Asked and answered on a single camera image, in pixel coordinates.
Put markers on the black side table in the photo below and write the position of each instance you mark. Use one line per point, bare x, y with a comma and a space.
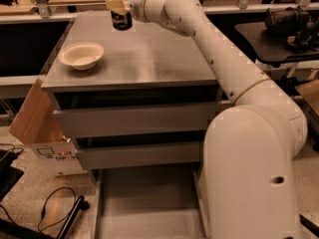
270, 52

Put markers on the white paper bowl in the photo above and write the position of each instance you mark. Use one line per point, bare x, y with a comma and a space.
81, 56

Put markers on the black equipment at left edge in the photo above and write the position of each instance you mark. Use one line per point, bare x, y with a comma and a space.
9, 175

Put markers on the grey drawer cabinet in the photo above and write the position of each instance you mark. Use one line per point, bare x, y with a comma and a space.
144, 66

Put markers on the open cardboard box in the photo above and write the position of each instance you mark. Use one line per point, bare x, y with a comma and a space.
35, 126

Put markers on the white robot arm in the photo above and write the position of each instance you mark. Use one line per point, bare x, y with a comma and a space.
248, 148

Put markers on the grey drawer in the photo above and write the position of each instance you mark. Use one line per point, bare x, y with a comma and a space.
150, 202
134, 120
140, 155

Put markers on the dark bag on table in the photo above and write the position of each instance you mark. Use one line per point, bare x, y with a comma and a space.
286, 21

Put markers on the grey bottom drawer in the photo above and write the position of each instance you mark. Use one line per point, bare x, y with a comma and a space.
150, 202

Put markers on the grey top drawer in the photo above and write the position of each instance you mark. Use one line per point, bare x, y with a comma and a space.
134, 120

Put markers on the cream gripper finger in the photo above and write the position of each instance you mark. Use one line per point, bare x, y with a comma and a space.
120, 7

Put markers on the cardboard box at right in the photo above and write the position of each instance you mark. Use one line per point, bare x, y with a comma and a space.
310, 95

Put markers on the blue pepsi can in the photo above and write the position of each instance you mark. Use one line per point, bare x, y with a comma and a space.
121, 22

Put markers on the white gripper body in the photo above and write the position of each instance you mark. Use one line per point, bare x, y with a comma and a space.
137, 0

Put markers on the black stand base left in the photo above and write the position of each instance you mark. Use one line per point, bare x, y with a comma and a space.
80, 205

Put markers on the grey middle drawer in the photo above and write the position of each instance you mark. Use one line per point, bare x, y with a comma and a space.
140, 155

